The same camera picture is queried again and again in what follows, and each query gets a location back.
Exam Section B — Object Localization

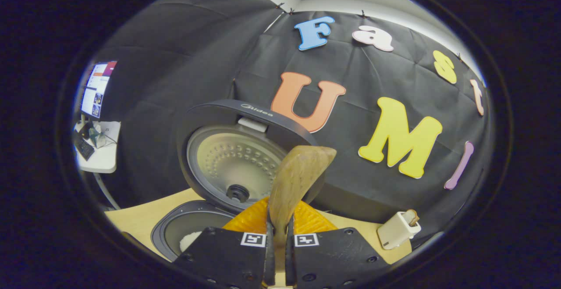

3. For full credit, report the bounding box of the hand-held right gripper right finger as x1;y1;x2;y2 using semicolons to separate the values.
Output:
285;199;391;289

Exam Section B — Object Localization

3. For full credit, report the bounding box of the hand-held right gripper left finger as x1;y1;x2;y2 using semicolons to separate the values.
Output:
172;197;276;289

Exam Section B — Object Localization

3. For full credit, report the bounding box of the white rice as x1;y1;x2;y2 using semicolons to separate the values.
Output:
180;231;203;253

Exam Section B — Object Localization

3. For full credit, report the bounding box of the wooden spoon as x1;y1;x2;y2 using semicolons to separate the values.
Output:
268;145;337;287

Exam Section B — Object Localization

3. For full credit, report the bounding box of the dark grey rice cooker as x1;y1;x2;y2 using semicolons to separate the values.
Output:
150;100;327;262

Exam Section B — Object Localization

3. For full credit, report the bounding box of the white toaster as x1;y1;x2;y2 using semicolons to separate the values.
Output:
377;210;422;250

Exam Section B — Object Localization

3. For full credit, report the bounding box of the white side table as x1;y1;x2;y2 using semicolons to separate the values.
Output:
74;120;121;211

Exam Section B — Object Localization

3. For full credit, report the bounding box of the small greenish packet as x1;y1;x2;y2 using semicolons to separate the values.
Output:
90;122;108;149

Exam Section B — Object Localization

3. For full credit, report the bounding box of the black keyboard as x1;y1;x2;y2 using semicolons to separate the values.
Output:
74;130;95;161

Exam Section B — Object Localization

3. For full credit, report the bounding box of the computer monitor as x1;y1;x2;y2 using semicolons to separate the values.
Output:
80;61;118;119

